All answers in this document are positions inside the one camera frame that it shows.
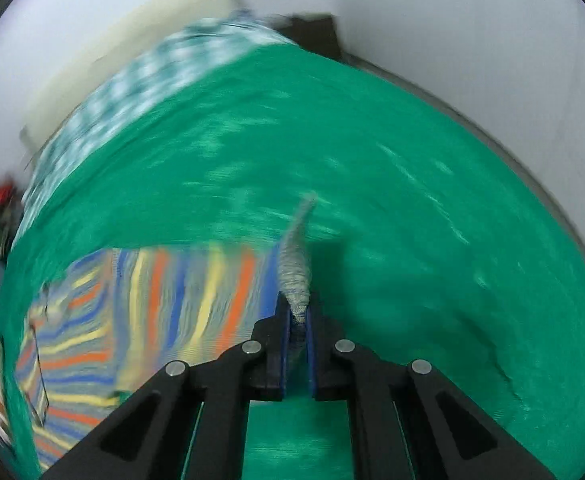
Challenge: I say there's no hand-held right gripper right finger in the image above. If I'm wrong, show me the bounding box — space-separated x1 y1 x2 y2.
307 304 556 480

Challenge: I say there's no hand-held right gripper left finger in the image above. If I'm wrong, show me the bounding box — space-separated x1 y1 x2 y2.
40 291 292 480

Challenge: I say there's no striped knit sweater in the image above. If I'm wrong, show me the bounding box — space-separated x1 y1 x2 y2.
15 192 319 471

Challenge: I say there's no pile of mixed clothes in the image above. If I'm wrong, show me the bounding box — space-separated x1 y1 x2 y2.
0 175 26 261

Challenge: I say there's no green fleece blanket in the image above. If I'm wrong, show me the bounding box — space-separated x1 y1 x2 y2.
0 42 585 480

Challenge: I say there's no green checked bedsheet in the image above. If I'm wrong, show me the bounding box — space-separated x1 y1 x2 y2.
15 12 298 241

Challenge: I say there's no dark wooden nightstand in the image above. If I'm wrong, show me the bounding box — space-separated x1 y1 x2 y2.
272 12 346 61

